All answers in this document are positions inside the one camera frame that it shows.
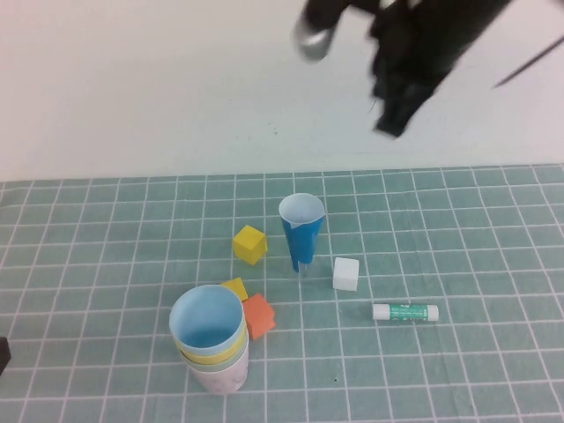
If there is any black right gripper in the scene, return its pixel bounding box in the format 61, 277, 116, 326
369, 0, 459, 138

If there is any light blue plastic cup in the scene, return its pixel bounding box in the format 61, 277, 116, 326
168, 284, 245, 353

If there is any yellow plastic cup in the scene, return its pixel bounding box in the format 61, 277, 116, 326
173, 323, 249, 365

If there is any green plastic cup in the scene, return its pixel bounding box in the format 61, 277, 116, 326
179, 345, 249, 374

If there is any blue paper cone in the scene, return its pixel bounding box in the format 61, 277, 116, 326
278, 193, 327, 274

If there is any white cube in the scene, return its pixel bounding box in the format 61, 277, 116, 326
332, 256, 360, 293

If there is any large yellow cube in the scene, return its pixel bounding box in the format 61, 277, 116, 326
232, 225, 269, 266

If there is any green white glue stick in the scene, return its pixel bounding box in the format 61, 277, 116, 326
373, 302, 440, 322

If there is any small yellow cube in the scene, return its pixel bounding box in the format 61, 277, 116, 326
219, 277, 249, 302

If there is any orange cube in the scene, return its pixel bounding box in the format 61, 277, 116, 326
241, 293, 278, 341

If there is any green grid tablecloth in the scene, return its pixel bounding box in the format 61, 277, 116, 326
0, 165, 564, 423

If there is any thin black right cable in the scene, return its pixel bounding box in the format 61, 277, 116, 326
490, 33, 564, 90

